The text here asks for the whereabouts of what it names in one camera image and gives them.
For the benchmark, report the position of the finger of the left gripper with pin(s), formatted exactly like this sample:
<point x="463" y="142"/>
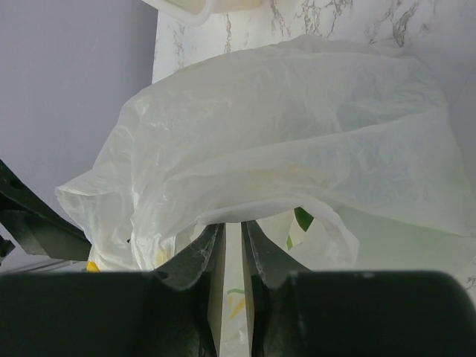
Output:
<point x="37" y="228"/>

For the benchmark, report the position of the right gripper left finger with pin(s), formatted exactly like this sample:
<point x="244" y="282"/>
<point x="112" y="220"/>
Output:
<point x="175" y="310"/>

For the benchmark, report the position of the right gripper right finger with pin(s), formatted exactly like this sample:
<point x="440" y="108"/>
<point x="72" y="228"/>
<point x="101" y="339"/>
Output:
<point x="294" y="311"/>

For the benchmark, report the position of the white lemon-print plastic bag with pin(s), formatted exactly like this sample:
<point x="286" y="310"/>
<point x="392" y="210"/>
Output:
<point x="342" y="152"/>

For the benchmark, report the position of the white plastic fruit basket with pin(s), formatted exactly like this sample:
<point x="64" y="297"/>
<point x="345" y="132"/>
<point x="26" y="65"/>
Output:
<point x="197" y="12"/>

